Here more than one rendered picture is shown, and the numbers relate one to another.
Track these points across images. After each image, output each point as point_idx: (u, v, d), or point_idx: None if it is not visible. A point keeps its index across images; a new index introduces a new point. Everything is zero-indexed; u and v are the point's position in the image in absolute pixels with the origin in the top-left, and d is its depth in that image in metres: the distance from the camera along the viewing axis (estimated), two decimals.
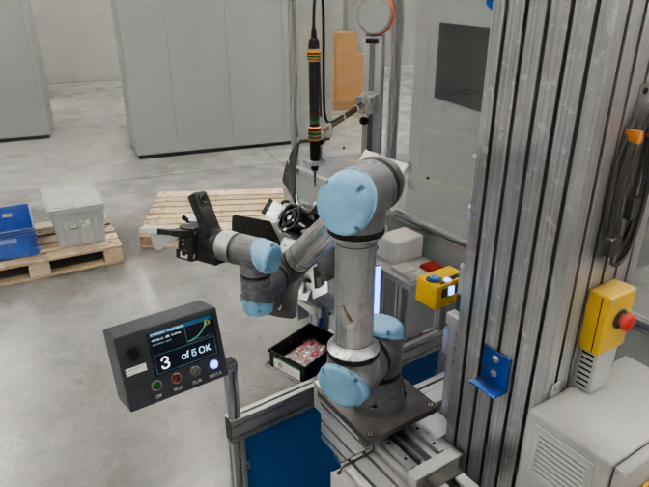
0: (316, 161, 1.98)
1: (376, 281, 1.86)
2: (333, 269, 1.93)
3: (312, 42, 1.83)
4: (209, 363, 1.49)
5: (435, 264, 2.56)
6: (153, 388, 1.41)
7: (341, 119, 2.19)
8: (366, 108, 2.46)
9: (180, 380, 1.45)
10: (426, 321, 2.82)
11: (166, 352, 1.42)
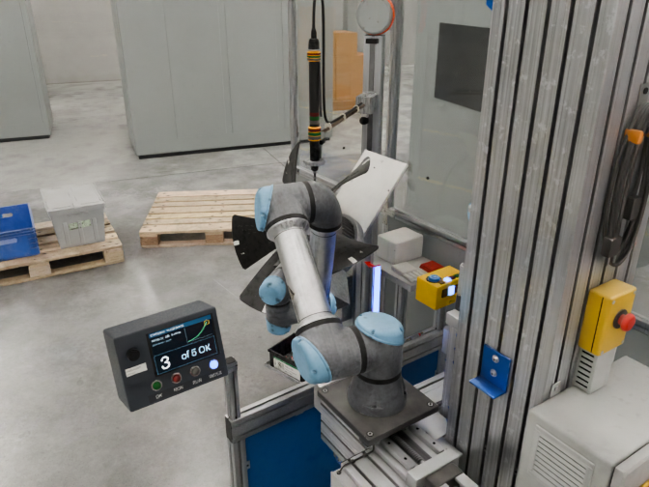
0: (316, 161, 1.98)
1: (376, 281, 1.86)
2: (333, 265, 1.92)
3: (312, 42, 1.83)
4: (209, 363, 1.49)
5: (435, 264, 2.56)
6: (153, 388, 1.41)
7: (341, 119, 2.19)
8: (366, 108, 2.46)
9: (180, 380, 1.45)
10: (426, 321, 2.82)
11: (166, 352, 1.42)
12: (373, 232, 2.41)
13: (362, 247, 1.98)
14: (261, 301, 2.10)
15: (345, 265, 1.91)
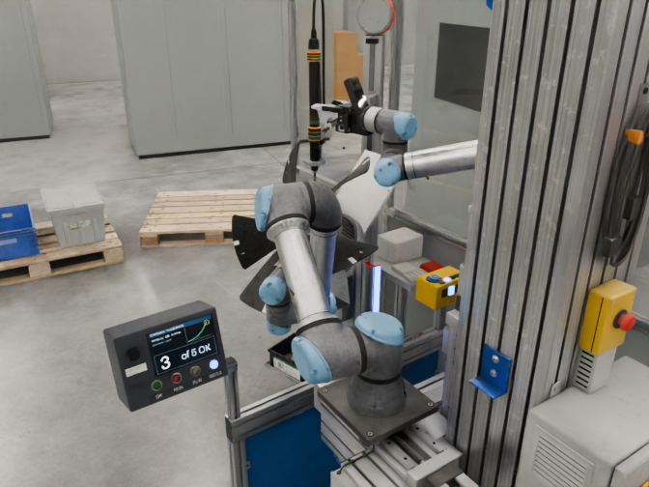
0: (316, 161, 1.98)
1: (376, 281, 1.86)
2: (333, 265, 1.92)
3: (312, 42, 1.83)
4: (209, 363, 1.49)
5: (435, 264, 2.56)
6: (153, 388, 1.41)
7: None
8: None
9: (180, 380, 1.45)
10: (426, 321, 2.82)
11: (166, 352, 1.42)
12: (373, 232, 2.41)
13: (362, 247, 1.98)
14: (261, 301, 2.10)
15: (345, 266, 1.91)
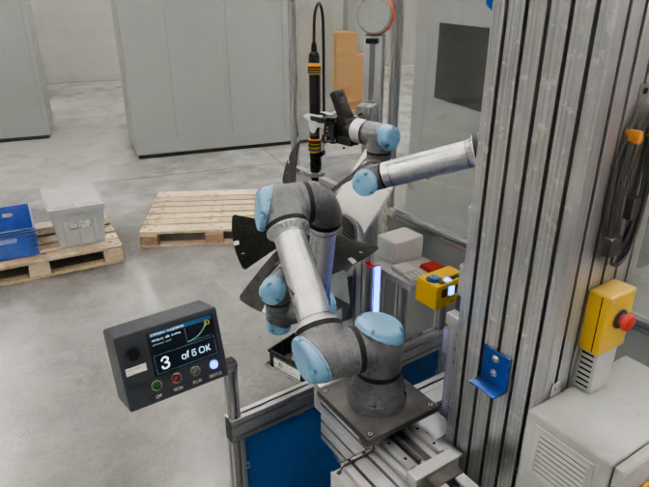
0: (316, 173, 2.00)
1: (376, 281, 1.86)
2: (333, 265, 1.92)
3: (312, 56, 1.84)
4: (209, 363, 1.49)
5: (435, 264, 2.56)
6: (153, 388, 1.41)
7: None
8: (366, 118, 2.48)
9: (180, 380, 1.45)
10: (426, 321, 2.82)
11: (166, 352, 1.42)
12: (373, 232, 2.41)
13: (362, 247, 1.98)
14: (261, 301, 2.10)
15: (345, 266, 1.91)
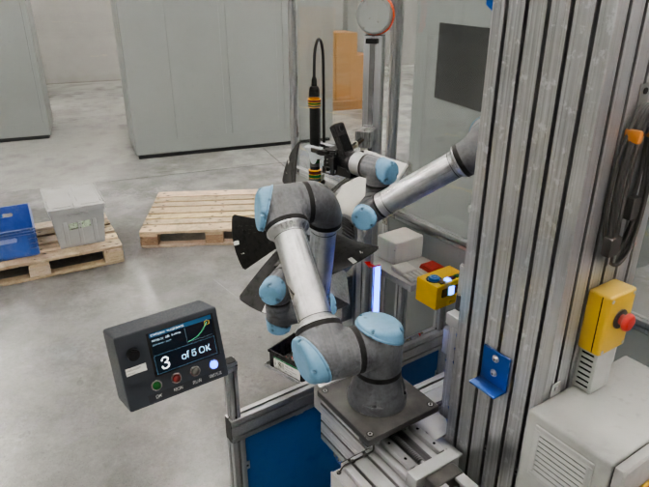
0: None
1: (376, 281, 1.86)
2: (333, 265, 1.92)
3: (312, 91, 1.89)
4: (209, 363, 1.49)
5: (435, 264, 2.56)
6: (153, 388, 1.41)
7: None
8: (365, 142, 2.52)
9: (180, 380, 1.45)
10: (426, 321, 2.82)
11: (166, 352, 1.42)
12: (373, 232, 2.41)
13: (362, 247, 1.98)
14: (261, 301, 2.10)
15: (345, 266, 1.91)
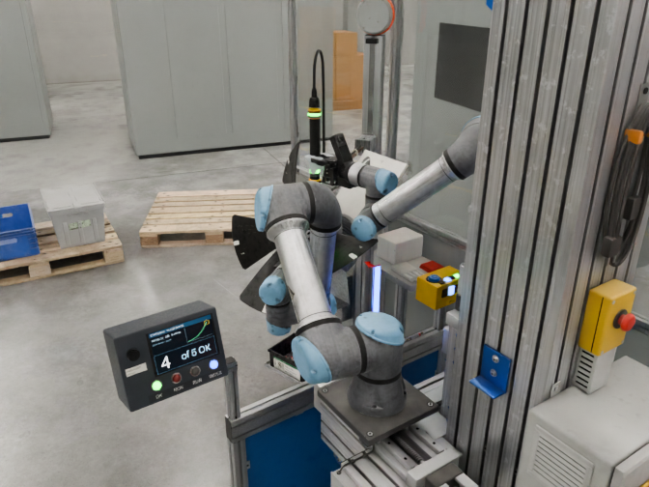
0: None
1: (376, 281, 1.86)
2: (334, 263, 1.91)
3: (312, 101, 1.90)
4: (209, 363, 1.49)
5: (435, 264, 2.56)
6: (153, 388, 1.41)
7: None
8: (365, 151, 2.54)
9: (180, 380, 1.45)
10: (426, 321, 2.82)
11: (166, 352, 1.42)
12: None
13: (362, 243, 1.98)
14: (261, 301, 2.10)
15: (346, 262, 1.90)
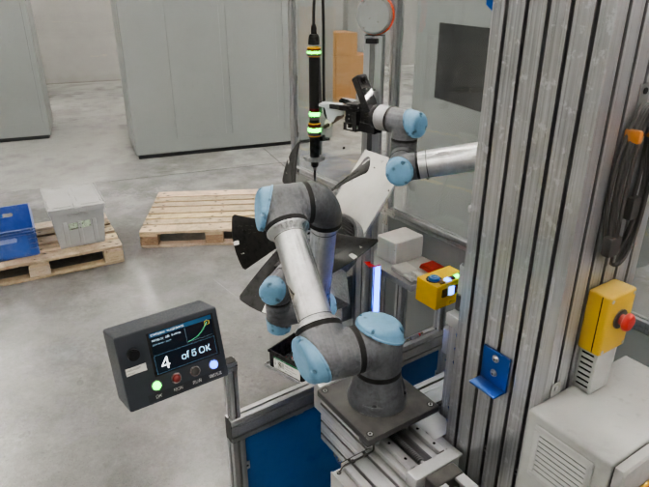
0: (316, 157, 1.97)
1: (376, 281, 1.86)
2: (334, 263, 1.91)
3: (312, 39, 1.82)
4: (209, 363, 1.49)
5: (435, 264, 2.56)
6: (153, 388, 1.41)
7: (341, 115, 2.19)
8: None
9: (180, 380, 1.45)
10: (426, 321, 2.82)
11: (166, 352, 1.42)
12: (373, 232, 2.41)
13: (362, 243, 1.98)
14: (261, 301, 2.10)
15: (346, 262, 1.90)
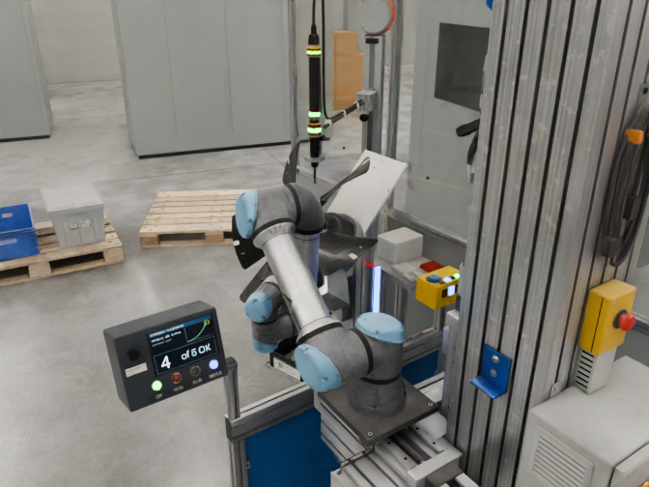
0: (316, 157, 1.97)
1: (376, 281, 1.86)
2: (334, 263, 1.91)
3: (312, 39, 1.82)
4: (209, 363, 1.49)
5: (435, 264, 2.56)
6: (153, 388, 1.41)
7: (341, 115, 2.19)
8: (366, 105, 2.46)
9: (180, 380, 1.45)
10: (426, 321, 2.82)
11: (166, 352, 1.42)
12: (373, 232, 2.41)
13: (362, 243, 1.98)
14: None
15: (346, 262, 1.90)
